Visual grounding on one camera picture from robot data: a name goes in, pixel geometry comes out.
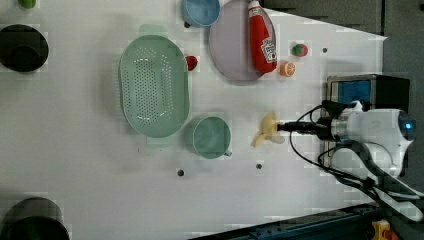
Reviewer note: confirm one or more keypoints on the red green toy fruit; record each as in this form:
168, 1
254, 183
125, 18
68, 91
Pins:
300, 50

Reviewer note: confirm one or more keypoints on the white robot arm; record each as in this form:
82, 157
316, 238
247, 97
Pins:
387, 191

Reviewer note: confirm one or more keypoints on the black round base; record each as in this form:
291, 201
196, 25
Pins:
22, 48
34, 218

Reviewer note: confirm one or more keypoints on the black round base lower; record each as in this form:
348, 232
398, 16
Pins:
34, 218

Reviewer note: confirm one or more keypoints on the green perforated colander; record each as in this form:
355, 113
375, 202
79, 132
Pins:
154, 85

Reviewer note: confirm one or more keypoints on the silver black toaster oven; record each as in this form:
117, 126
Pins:
386, 90

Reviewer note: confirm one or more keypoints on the peeled toy banana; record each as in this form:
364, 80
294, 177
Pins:
269, 131

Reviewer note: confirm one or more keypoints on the red ketchup bottle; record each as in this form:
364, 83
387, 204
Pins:
262, 48

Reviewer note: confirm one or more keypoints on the yellow red clamp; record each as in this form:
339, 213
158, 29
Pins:
383, 231

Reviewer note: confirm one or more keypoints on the green mug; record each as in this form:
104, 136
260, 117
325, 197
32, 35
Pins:
211, 138

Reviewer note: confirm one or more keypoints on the blue metal frame rail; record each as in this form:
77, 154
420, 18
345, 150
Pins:
350, 223

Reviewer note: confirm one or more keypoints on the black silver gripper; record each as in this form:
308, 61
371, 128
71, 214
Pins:
324, 124

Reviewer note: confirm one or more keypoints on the small red toy fruit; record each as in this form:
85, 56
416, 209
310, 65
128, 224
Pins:
191, 62

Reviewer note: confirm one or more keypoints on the black round base upper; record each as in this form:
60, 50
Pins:
22, 48

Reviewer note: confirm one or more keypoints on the blue bowl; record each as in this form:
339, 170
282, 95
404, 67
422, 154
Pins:
200, 13

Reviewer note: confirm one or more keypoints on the lilac round plate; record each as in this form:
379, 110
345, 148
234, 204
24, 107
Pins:
229, 42

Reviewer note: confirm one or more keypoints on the small green object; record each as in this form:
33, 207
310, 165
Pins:
27, 4

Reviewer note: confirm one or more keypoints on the toy orange half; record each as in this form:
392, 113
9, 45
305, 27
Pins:
287, 69

